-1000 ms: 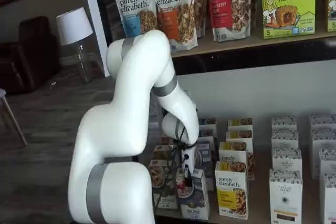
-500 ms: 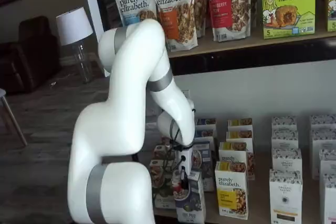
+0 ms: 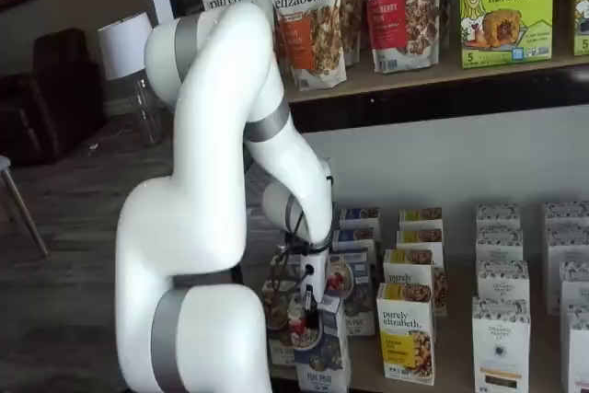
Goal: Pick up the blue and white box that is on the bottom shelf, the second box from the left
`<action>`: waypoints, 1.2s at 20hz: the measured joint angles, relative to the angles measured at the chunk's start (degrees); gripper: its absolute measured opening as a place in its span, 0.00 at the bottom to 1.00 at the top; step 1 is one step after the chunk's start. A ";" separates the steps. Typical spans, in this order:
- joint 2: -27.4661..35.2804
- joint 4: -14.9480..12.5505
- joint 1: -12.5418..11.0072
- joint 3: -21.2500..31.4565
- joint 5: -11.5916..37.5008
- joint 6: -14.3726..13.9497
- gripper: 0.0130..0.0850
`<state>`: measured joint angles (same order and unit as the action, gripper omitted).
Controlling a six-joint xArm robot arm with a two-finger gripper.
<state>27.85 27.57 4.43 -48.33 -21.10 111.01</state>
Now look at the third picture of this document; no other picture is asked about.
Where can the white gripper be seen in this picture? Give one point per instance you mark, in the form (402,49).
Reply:
(317,280)

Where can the blue Flax Plus oatmeal box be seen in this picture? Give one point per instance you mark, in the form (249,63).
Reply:
(363,239)
(359,310)
(363,218)
(322,365)

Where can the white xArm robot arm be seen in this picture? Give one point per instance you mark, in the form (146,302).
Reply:
(207,181)

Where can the green Apple Cinnamon oatmeal box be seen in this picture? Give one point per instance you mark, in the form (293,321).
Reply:
(271,292)
(280,347)

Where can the yellow purely elizabeth box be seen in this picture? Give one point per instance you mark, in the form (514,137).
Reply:
(421,236)
(409,269)
(421,216)
(405,342)

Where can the white organic pantry box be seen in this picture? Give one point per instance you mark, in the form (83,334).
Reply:
(575,287)
(499,246)
(566,213)
(568,243)
(501,347)
(499,216)
(501,280)
(579,351)

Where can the black metal shelf rack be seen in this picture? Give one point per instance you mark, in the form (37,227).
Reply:
(414,105)

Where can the green Bobo's snack box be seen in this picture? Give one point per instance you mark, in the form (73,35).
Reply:
(506,11)

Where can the orange label granola bag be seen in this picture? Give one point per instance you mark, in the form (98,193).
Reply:
(303,20)

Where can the purely elizabeth granola bag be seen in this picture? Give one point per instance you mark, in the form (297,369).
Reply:
(352,6)
(445,6)

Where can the red label granola bag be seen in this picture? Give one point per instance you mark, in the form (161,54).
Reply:
(400,11)

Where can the white shade table lamp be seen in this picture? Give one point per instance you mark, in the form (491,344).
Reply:
(124,43)

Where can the dark brown armchair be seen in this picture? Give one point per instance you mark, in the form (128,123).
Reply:
(55,103)

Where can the grey metal chair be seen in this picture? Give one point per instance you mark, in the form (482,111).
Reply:
(3,165)

